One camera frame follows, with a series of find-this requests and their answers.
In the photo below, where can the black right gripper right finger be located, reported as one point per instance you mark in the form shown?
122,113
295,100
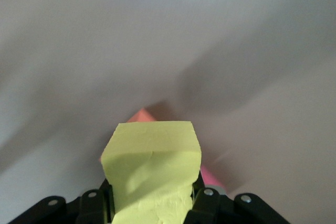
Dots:
218,208

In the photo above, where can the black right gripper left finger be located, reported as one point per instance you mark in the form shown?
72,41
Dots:
86,208

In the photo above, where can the yellow foam cube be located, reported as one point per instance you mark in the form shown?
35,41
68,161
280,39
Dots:
155,161

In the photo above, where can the orange foam cube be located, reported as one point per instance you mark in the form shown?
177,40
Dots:
143,116

